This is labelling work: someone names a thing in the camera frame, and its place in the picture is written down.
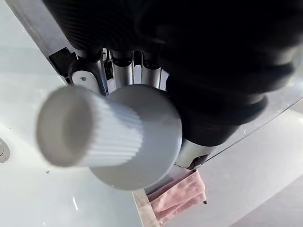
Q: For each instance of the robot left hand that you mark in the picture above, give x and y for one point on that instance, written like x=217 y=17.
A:
x=203 y=59

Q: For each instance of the white bottle with ribbed cap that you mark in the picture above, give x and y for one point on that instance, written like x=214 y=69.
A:
x=132 y=137

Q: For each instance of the pink towel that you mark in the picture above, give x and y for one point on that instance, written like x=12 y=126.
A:
x=180 y=198

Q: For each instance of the white ceramic sink basin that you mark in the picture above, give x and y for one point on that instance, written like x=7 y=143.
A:
x=47 y=165

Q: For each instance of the silver sink drain plug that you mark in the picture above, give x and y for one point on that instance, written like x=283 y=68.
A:
x=3 y=151

